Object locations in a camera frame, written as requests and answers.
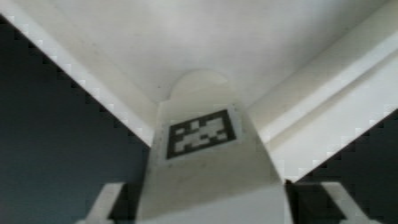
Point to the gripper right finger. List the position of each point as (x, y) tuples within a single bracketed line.
[(322, 204)]

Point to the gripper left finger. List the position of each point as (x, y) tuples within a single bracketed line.
[(114, 206)]

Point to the white table leg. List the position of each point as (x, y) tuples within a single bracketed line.
[(212, 184)]

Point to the white square table top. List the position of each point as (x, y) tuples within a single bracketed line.
[(292, 47)]

